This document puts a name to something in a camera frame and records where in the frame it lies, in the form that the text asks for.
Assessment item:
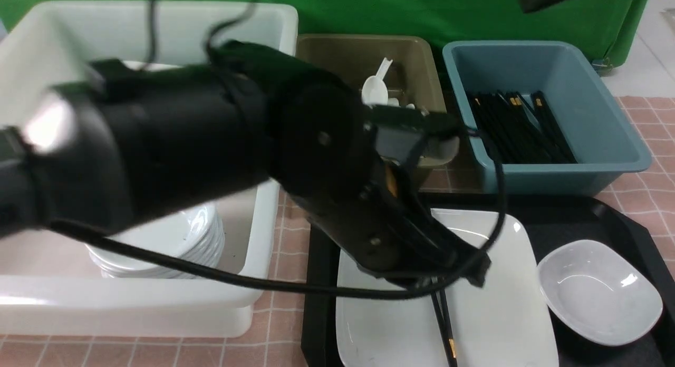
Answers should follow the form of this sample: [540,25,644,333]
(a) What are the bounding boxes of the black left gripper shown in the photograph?
[287,106,492,289]

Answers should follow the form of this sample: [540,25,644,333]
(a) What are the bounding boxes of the small white bowl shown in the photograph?
[537,239,663,347]

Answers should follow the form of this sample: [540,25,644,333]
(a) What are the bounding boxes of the olive green plastic bin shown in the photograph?
[296,34,460,191]

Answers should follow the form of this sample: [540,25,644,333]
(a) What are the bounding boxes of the green backdrop cloth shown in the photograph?
[0,0,652,70]

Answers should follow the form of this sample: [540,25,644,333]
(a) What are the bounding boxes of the black serving tray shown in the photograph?
[301,192,674,366]

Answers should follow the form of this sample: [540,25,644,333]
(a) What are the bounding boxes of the black chopstick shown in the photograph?
[431,290,449,366]
[437,290,457,366]

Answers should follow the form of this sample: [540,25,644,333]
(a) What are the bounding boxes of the large white plastic tub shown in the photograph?
[2,1,297,337]

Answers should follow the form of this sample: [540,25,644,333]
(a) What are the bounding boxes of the stack of small white bowls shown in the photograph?
[87,202,226,279]

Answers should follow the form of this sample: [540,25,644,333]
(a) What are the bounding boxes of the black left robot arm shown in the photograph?
[2,41,499,300]

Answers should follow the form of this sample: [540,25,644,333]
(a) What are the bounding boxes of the pink checkered tablecloth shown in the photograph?
[0,96,675,367]

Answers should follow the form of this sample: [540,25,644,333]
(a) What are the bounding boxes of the pile of white spoons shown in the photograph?
[361,57,402,107]

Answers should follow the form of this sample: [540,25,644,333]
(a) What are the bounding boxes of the white square rice plate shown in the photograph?
[335,216,560,366]

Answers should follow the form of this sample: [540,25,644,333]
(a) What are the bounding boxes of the pile of black chopsticks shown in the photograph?
[466,91,577,165]

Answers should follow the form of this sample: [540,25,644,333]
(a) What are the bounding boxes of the blue plastic bin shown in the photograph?
[442,41,652,196]

